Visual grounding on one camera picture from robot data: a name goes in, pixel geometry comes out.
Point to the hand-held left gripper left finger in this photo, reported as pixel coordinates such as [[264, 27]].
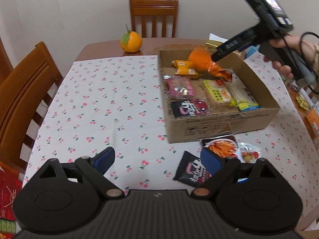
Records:
[[104, 158]]

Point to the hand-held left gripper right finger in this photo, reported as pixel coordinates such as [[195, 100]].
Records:
[[210, 160]]

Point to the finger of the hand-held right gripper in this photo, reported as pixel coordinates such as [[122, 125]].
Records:
[[219, 54]]

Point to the blue white fries snack packet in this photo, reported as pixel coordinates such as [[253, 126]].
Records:
[[221, 147]]

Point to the orange foil snack bag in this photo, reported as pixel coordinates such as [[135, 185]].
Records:
[[199, 57]]

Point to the black red snack packet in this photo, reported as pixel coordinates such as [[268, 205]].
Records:
[[189, 169], [189, 108]]

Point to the cardboard box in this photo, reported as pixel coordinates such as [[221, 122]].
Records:
[[224, 125]]

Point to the small orange cake packet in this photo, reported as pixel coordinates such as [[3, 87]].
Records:
[[183, 66]]

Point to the yellow bread packet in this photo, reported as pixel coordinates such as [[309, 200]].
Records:
[[218, 93]]

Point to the clear fruit snack packet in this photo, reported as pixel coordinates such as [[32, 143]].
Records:
[[249, 154]]

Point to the small red snack packet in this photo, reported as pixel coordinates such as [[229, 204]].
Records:
[[179, 87]]

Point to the long yellow blue noodle packet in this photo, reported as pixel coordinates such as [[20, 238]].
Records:
[[245, 99]]

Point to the person's right forearm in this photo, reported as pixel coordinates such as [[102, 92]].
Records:
[[314, 57]]

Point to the person's right hand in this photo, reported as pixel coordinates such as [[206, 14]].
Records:
[[291, 42]]

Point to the yellow tissue box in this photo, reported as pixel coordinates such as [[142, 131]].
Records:
[[211, 44]]

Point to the light blue small object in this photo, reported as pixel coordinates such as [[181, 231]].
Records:
[[250, 52]]

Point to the white cherry print tablecloth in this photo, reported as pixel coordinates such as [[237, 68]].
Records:
[[99, 104]]

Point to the wooden slat-back chair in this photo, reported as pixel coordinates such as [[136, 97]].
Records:
[[153, 3], [25, 84]]

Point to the orange with green leaf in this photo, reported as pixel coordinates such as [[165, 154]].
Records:
[[132, 42]]

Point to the gold ornament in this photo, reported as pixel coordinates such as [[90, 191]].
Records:
[[302, 102]]

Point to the clear container with orange label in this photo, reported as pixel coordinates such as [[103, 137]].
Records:
[[314, 117]]

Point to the green red carton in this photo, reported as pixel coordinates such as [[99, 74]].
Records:
[[8, 229]]

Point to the wooden door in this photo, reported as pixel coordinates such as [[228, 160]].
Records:
[[5, 62]]

